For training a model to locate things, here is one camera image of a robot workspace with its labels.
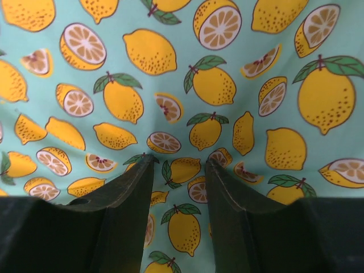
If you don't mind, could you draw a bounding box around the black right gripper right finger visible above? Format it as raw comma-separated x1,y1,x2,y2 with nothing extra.
205,159,363,272

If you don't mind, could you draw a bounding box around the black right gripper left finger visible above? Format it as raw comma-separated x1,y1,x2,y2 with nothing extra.
1,155,155,272

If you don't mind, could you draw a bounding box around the lemon print pet mattress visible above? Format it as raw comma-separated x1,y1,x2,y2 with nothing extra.
1,1,363,272

